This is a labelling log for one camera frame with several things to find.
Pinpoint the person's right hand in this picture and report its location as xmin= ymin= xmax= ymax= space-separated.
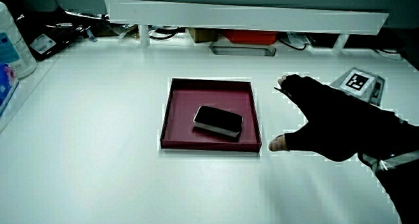
xmin=268 ymin=67 xmax=419 ymax=163

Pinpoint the black eraser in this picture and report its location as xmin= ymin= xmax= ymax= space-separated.
xmin=192 ymin=105 xmax=244 ymax=139

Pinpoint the person's right forearm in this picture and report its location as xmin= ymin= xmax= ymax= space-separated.
xmin=373 ymin=158 xmax=419 ymax=224

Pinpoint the grey flat tray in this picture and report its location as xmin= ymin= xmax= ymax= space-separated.
xmin=209 ymin=42 xmax=277 ymax=58

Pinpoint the orange box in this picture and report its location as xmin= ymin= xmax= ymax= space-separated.
xmin=222 ymin=29 xmax=280 ymax=46

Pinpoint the white desk shelf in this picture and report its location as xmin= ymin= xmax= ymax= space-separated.
xmin=104 ymin=0 xmax=390 ymax=55

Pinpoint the dark red shallow tray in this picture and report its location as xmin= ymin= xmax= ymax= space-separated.
xmin=159 ymin=77 xmax=263 ymax=153

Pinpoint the brown cardboard box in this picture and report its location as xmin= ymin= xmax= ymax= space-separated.
xmin=187 ymin=27 xmax=220 ymax=44

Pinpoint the black plastic bag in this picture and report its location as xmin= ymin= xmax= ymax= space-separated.
xmin=15 ymin=7 xmax=96 ymax=62

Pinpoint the white plastic bottle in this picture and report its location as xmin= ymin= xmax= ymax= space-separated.
xmin=0 ymin=1 xmax=38 ymax=80

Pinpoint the blue printed packet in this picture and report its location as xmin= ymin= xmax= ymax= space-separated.
xmin=0 ymin=62 xmax=20 ymax=117

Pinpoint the white cable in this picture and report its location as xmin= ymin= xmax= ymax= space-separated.
xmin=374 ymin=48 xmax=404 ymax=61

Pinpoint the black cable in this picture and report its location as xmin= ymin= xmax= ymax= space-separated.
xmin=148 ymin=27 xmax=179 ymax=41
xmin=278 ymin=32 xmax=309 ymax=52

